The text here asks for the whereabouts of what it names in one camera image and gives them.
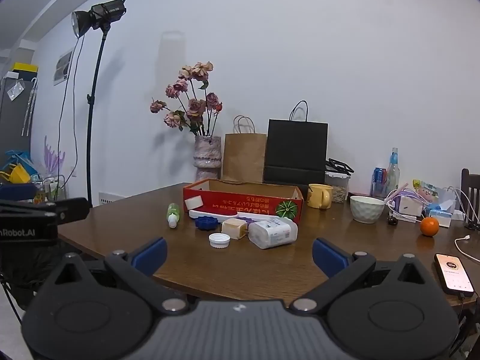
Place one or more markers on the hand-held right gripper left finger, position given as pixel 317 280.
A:
pixel 152 257

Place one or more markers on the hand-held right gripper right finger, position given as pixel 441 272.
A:
pixel 327 257

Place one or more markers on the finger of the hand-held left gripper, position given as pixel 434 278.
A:
pixel 18 192
pixel 69 208

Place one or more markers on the small green bottle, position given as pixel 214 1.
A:
pixel 173 213

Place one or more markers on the blue scalloped lid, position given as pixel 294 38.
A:
pixel 206 223

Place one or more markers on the white tape roll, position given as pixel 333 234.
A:
pixel 194 203

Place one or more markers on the red cardboard box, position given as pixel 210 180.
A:
pixel 240 199

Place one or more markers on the yellow plastic container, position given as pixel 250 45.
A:
pixel 15 174

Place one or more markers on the blue plastic item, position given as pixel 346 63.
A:
pixel 18 157

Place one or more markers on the white wipes packet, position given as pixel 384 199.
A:
pixel 273 233

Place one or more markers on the yellow mug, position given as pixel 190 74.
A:
pixel 318 197

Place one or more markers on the white bowl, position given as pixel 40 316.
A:
pixel 366 210

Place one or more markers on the white round lid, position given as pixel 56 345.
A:
pixel 219 240

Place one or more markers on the white and purple plastic stick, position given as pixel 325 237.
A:
pixel 210 214

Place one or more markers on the dark grey cabinet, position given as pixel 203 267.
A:
pixel 15 120

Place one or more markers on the clear container with black lid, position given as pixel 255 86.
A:
pixel 338 185

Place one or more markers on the small dark round object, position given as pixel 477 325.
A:
pixel 392 220

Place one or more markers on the black light stand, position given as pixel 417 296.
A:
pixel 93 120

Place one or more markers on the blue drink can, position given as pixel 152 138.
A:
pixel 378 180

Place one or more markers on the white charger box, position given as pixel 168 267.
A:
pixel 409 206

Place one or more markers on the purple plastic pouch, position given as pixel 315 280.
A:
pixel 407 194

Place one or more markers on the orange fruit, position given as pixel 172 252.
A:
pixel 429 227

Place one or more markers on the black paper bag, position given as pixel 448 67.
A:
pixel 294 150

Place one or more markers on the mottled pink vase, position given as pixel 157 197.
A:
pixel 207 155

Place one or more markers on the colourful snack packet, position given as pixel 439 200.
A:
pixel 425 189

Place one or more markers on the blue tissue pack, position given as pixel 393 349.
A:
pixel 439 213

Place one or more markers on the yellow box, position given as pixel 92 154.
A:
pixel 24 69

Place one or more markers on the black smartphone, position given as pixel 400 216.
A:
pixel 454 274

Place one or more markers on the brown paper bag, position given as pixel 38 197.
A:
pixel 243 157

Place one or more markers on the pink artificial roses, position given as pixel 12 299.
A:
pixel 195 107

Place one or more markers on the dark wooden chair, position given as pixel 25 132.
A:
pixel 470 185

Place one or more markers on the black studio light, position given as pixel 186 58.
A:
pixel 99 13

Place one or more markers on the white wall vent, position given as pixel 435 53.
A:
pixel 111 198

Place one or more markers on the wall poster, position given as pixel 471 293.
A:
pixel 63 66

